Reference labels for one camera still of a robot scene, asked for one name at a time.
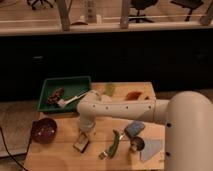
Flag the wooden block eraser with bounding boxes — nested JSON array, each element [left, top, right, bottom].
[[73, 133, 89, 153]]

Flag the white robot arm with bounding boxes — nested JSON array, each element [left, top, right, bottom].
[[77, 90, 213, 171]]

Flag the white spatula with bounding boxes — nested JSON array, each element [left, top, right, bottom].
[[57, 93, 86, 108]]

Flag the green plastic tray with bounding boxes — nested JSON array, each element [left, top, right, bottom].
[[37, 76, 91, 113]]

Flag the brown grape bunch toy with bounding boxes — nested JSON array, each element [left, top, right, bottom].
[[46, 88, 64, 105]]

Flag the dark red bowl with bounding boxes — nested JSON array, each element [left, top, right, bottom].
[[31, 118, 57, 144]]

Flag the blue sponge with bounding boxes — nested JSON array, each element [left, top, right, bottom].
[[124, 121, 145, 138]]

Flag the orange toy food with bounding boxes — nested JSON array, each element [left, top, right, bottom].
[[126, 91, 141, 100]]

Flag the small metal cup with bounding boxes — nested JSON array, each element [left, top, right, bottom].
[[130, 136, 145, 152]]

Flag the grey blue cloth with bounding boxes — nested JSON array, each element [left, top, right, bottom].
[[140, 139, 164, 163]]

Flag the black office chair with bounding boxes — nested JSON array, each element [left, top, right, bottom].
[[129, 0, 158, 23], [26, 0, 54, 10], [171, 0, 203, 22]]

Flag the black office chair left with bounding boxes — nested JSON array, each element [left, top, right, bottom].
[[26, 0, 54, 10]]

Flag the black office chair right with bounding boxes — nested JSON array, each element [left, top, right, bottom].
[[171, 0, 203, 22]]

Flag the green handled fork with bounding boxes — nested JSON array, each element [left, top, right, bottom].
[[99, 130, 121, 160]]

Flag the black cable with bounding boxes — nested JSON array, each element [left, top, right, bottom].
[[0, 126, 26, 171]]

